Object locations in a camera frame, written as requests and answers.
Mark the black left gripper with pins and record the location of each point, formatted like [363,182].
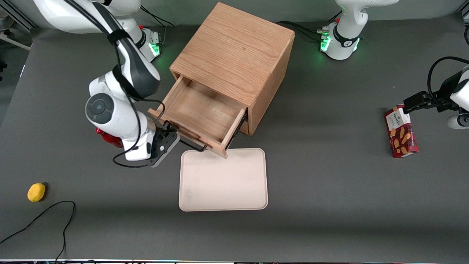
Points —
[440,98]

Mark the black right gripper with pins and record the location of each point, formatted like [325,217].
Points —
[163,132]

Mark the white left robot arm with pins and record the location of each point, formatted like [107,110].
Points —
[346,22]

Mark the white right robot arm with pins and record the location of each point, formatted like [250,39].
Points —
[110,110]

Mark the wooden drawer cabinet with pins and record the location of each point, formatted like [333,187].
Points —
[234,51]

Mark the red shortbread cookie box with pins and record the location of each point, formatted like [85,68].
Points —
[401,134]

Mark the red plastic bottle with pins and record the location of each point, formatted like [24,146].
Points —
[110,139]

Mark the beige plastic tray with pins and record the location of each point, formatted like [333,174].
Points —
[223,183]

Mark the yellow lemon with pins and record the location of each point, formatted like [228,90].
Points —
[36,192]

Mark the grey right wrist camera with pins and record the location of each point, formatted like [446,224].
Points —
[166,152]

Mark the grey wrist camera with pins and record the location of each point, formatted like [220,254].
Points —
[458,121]
[166,152]

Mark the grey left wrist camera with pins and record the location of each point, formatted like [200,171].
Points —
[458,121]

